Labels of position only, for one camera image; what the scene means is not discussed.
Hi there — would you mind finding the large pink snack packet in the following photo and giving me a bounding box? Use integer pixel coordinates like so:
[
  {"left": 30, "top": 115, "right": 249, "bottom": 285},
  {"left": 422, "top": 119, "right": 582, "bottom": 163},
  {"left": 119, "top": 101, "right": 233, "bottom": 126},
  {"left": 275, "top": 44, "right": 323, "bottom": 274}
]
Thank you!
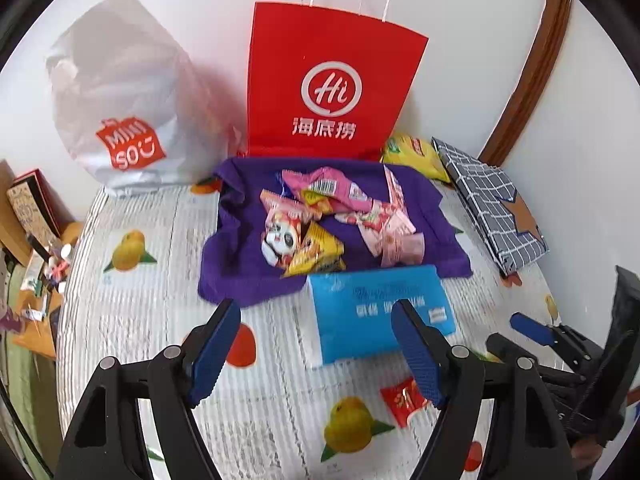
[{"left": 282, "top": 166, "right": 374, "bottom": 214}]

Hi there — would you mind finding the brown wooden door frame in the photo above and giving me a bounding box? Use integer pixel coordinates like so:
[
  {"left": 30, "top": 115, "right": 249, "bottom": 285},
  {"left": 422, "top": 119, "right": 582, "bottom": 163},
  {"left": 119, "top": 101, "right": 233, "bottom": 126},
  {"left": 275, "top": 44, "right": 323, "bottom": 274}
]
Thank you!
[{"left": 479, "top": 0, "right": 574, "bottom": 169}]

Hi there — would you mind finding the grey checked cloth bundle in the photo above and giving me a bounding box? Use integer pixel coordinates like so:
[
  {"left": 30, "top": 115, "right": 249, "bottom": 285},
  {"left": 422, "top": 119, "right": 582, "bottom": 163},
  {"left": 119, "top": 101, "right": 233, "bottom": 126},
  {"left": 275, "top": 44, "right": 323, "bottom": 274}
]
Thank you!
[{"left": 432, "top": 137, "right": 550, "bottom": 277}]

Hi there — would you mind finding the cluster of small cosmetics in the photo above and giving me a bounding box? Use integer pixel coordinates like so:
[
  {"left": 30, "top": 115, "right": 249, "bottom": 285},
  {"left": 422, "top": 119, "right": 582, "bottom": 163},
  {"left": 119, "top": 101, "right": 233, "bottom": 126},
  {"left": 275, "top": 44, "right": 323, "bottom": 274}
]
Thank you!
[{"left": 22, "top": 240, "right": 76, "bottom": 296}]

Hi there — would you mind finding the yellow snack packet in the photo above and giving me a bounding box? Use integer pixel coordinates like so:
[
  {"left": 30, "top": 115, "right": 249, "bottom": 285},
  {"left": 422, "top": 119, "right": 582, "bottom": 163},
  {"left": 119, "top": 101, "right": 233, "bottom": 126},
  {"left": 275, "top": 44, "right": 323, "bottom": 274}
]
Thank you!
[{"left": 282, "top": 221, "right": 347, "bottom": 277}]

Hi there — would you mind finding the pink panda snack packet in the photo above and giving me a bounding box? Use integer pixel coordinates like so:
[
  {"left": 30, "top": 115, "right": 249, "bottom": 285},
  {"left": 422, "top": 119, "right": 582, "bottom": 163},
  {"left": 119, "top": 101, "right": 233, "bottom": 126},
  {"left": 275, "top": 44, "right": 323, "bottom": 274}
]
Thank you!
[{"left": 259, "top": 189, "right": 307, "bottom": 267}]

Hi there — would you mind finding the red candy packet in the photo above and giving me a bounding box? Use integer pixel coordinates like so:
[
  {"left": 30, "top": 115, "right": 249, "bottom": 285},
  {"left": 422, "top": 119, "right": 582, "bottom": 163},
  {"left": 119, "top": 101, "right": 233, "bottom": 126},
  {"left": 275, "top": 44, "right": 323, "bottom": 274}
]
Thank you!
[{"left": 379, "top": 379, "right": 430, "bottom": 429}]

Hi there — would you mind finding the wooden headboard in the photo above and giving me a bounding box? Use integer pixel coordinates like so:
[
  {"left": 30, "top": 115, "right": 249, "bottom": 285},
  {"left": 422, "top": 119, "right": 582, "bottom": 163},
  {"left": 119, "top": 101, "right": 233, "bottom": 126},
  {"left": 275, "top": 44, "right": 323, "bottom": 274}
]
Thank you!
[{"left": 0, "top": 160, "right": 28, "bottom": 267}]

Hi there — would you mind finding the black phone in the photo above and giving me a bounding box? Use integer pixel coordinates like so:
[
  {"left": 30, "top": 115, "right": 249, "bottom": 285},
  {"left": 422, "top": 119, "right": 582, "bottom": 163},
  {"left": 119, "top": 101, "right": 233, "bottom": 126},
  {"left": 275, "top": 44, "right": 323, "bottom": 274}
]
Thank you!
[{"left": 47, "top": 304, "right": 64, "bottom": 347}]

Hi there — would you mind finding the purple towel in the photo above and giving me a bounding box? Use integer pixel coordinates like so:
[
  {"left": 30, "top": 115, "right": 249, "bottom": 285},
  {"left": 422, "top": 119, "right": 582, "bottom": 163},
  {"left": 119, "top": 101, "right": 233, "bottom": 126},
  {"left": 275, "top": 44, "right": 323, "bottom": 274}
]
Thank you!
[{"left": 197, "top": 156, "right": 473, "bottom": 307}]

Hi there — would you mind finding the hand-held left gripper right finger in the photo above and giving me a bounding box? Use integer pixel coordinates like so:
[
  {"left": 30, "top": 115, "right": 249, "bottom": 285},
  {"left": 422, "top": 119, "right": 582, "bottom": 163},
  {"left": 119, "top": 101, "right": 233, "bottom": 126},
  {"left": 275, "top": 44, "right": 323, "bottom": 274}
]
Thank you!
[{"left": 391, "top": 299, "right": 571, "bottom": 480}]

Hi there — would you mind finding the patterned book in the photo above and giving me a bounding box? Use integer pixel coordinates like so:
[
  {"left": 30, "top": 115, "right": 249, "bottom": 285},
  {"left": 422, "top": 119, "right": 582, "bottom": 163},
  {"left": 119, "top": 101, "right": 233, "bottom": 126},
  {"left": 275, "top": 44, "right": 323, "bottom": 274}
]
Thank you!
[{"left": 6, "top": 168, "right": 64, "bottom": 247}]

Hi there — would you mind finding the white plastic bag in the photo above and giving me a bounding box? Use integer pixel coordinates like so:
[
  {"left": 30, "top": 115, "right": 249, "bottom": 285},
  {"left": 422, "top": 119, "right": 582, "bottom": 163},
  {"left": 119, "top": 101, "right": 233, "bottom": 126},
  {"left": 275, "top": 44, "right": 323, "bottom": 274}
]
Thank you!
[{"left": 45, "top": 0, "right": 237, "bottom": 197}]

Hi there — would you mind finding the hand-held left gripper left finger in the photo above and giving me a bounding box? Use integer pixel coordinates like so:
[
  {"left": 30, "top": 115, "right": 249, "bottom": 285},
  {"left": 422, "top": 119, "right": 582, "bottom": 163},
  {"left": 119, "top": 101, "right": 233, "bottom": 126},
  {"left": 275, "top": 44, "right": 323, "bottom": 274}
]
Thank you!
[{"left": 54, "top": 298, "right": 242, "bottom": 480}]

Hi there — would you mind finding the wooden nightstand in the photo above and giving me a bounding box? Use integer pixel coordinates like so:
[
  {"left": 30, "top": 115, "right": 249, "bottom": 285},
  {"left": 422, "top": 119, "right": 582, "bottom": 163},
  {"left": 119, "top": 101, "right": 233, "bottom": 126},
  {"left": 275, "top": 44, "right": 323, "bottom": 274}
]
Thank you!
[{"left": 10, "top": 220, "right": 87, "bottom": 361}]

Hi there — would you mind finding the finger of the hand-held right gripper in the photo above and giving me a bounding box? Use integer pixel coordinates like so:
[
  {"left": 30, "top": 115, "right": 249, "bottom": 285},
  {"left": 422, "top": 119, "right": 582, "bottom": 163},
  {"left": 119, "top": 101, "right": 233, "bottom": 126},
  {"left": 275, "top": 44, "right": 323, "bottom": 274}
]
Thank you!
[
  {"left": 486, "top": 332, "right": 523, "bottom": 362},
  {"left": 510, "top": 312, "right": 557, "bottom": 357}
]

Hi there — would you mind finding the blue tissue pack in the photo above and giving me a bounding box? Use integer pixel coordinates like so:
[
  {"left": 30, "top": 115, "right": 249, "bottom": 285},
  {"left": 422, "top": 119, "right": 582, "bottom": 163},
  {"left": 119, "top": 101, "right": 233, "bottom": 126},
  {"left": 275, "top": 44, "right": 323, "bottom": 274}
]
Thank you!
[{"left": 307, "top": 264, "right": 459, "bottom": 371}]

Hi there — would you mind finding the light green bedding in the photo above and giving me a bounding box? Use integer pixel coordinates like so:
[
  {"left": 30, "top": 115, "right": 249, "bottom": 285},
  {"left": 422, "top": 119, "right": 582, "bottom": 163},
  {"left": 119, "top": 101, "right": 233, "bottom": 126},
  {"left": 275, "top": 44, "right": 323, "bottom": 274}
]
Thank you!
[{"left": 0, "top": 260, "right": 63, "bottom": 466}]

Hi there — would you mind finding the yellow snack bag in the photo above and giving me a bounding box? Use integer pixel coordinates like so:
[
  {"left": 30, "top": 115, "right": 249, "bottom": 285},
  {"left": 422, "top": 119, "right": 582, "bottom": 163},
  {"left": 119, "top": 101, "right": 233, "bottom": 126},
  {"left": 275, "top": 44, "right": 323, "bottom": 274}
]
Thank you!
[{"left": 381, "top": 132, "right": 451, "bottom": 184}]

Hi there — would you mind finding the red paper bag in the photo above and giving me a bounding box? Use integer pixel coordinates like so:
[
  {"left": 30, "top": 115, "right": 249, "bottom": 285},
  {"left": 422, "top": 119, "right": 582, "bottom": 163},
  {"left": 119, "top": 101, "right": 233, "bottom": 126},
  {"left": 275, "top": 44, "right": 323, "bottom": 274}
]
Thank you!
[{"left": 246, "top": 0, "right": 430, "bottom": 162}]

